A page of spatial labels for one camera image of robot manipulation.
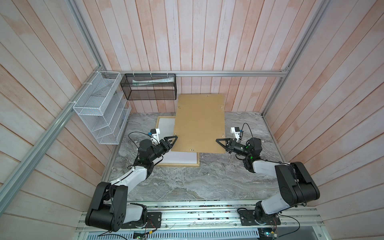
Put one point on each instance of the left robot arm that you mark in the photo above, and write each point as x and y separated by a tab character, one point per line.
109	209

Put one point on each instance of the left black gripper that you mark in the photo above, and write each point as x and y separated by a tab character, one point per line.
167	142

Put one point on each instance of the white wire mesh shelf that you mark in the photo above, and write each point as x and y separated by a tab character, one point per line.
102	108

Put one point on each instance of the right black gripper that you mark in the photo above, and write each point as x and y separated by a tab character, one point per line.
230	146

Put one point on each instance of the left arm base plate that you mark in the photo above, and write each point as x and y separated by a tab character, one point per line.
152	220

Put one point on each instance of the aluminium rail platform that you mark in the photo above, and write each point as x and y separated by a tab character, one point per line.
199	220

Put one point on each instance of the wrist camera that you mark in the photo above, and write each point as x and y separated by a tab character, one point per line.
154	135
237	132

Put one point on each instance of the paper in black basket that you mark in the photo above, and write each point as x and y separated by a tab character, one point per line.
153	82

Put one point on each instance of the black wire mesh basket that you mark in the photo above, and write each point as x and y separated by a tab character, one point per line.
148	93

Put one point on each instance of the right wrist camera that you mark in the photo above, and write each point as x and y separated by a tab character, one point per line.
237	132

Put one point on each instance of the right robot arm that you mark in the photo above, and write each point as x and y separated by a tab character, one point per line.
296	186

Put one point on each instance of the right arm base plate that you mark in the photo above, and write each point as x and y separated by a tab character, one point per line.
253	218

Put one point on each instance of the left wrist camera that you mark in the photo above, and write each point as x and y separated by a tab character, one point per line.
154	135

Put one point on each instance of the wooden picture frame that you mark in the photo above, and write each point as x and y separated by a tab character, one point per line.
180	163

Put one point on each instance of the brown backing board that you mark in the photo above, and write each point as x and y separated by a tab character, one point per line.
199	122

